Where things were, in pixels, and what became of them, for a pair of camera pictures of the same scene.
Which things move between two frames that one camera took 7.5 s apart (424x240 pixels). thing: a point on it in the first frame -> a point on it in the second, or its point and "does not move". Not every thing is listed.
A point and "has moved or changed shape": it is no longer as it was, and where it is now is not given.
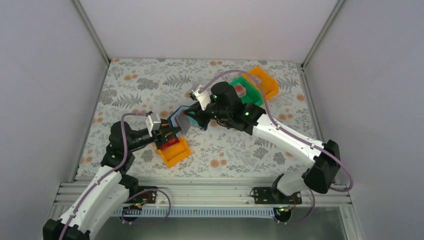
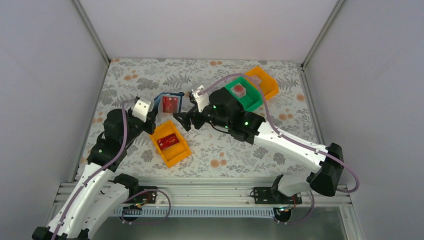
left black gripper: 162,134 -> 149,122
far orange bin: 270,85 does not move
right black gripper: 199,114 does not move
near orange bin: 175,153 does not move
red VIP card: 172,141 does not move
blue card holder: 179,119 has moved or changed shape
